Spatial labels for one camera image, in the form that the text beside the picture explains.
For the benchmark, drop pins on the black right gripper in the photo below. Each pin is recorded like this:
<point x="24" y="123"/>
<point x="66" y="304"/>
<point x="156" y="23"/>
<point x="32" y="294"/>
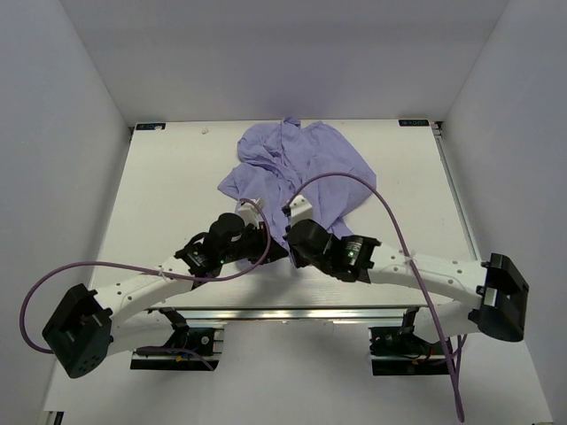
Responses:
<point x="299" y="260"/>

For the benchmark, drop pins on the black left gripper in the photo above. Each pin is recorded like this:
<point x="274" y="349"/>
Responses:
<point x="259" y="232"/>

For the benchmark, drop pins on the lilac zip jacket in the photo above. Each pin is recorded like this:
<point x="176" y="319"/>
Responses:
<point x="275" y="159"/>

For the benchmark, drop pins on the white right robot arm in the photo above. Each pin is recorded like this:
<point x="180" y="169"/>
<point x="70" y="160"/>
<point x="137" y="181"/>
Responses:
<point x="488" y="297"/>

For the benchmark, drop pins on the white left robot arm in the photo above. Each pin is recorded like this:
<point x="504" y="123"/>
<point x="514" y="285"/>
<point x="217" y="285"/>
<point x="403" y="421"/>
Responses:
<point x="90" y="325"/>

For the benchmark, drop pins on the white front cover board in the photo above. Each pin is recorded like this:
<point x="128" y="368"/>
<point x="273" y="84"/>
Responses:
<point x="298" y="372"/>

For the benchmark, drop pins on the dark left corner label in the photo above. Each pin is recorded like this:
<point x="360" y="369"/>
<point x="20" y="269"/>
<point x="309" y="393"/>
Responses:
<point x="154" y="126"/>

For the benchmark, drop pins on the dark table corner label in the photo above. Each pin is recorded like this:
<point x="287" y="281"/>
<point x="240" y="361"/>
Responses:
<point x="413" y="123"/>

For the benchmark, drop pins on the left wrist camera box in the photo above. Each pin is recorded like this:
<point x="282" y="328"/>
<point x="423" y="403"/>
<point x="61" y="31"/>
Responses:
<point x="229" y="227"/>

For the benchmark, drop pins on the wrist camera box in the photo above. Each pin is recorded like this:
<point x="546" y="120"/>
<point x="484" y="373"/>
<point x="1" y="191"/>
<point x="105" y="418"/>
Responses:
<point x="229" y="227"/>
<point x="304" y="235"/>

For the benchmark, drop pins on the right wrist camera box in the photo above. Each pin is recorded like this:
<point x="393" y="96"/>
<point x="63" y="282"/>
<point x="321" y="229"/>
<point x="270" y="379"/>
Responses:
<point x="304" y="235"/>

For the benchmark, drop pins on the aluminium table front rail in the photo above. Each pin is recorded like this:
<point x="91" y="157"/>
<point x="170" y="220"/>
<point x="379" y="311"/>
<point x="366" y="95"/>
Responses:
<point x="365" y="314"/>

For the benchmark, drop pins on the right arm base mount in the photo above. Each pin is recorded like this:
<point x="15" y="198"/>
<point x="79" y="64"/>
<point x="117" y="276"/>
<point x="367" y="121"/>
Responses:
<point x="396" y="351"/>

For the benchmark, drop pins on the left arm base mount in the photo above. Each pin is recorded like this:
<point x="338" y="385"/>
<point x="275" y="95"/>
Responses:
<point x="190" y="347"/>

